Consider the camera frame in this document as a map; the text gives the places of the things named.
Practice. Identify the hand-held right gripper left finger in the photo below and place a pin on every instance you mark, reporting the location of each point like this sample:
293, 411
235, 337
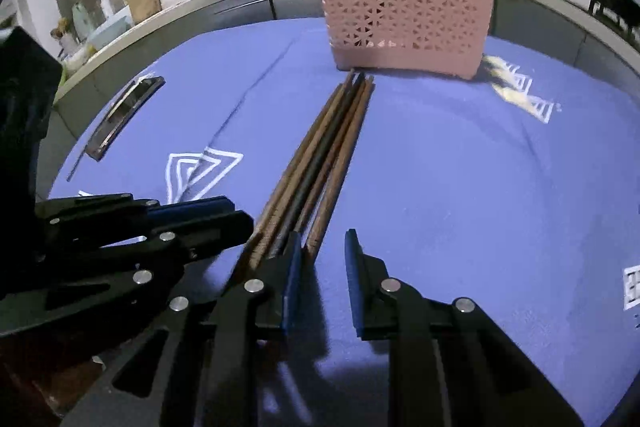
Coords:
294, 287

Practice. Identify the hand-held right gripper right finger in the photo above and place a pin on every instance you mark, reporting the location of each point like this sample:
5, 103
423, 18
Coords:
356, 287

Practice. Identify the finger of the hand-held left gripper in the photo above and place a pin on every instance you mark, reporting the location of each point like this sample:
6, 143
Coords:
200, 206
220, 229

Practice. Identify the dark wooden chopstick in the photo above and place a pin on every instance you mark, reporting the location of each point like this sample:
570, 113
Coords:
325, 152

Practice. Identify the pink perforated plastic basket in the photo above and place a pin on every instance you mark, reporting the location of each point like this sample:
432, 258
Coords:
400, 22

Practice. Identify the black smartphone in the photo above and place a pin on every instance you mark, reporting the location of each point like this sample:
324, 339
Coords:
125, 114

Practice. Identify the blue patterned tablecloth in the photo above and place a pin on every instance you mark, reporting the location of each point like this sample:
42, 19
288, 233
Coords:
450, 187

